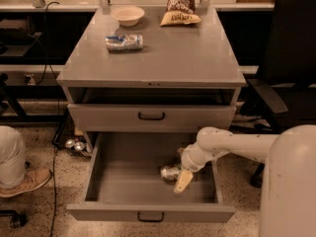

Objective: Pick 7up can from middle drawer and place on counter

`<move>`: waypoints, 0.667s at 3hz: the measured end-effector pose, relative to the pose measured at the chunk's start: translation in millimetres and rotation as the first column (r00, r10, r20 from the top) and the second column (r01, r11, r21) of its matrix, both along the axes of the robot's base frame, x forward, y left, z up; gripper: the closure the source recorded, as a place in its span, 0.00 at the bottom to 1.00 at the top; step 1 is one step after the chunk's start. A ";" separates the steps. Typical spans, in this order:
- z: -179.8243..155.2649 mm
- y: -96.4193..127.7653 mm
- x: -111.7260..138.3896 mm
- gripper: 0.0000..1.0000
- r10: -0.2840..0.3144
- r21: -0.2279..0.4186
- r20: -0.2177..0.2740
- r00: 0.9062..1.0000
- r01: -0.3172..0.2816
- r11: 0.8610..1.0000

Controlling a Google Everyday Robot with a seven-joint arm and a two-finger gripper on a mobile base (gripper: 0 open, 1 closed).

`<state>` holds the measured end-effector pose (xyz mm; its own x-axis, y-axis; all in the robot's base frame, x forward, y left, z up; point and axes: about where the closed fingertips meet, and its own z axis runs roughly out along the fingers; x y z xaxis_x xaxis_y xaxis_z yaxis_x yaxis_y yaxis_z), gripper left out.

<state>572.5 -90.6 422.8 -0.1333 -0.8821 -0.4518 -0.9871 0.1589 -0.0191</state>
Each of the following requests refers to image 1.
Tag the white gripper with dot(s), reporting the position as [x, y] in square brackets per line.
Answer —
[190, 159]

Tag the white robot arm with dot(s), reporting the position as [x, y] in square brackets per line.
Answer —
[288, 202]

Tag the open grey middle drawer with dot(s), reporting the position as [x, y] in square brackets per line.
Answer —
[124, 182]

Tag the closed grey upper drawer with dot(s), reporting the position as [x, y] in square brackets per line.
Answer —
[149, 118]

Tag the grey drawer cabinet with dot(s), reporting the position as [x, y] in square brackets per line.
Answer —
[178, 65]

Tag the blue silver can on counter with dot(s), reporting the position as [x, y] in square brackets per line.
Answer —
[124, 42]

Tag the black office chair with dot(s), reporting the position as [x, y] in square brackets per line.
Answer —
[282, 92]

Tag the tan shoe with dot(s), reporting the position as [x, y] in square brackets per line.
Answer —
[33, 180]

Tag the white paper bowl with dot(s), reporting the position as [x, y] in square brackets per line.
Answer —
[127, 16]

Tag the brown chip bag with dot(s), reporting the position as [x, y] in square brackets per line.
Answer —
[180, 12]

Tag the beige trouser leg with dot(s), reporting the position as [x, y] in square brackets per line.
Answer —
[12, 157]

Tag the black caster wheel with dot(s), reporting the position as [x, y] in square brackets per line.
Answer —
[17, 219]

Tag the wall power outlet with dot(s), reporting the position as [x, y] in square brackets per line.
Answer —
[29, 79]

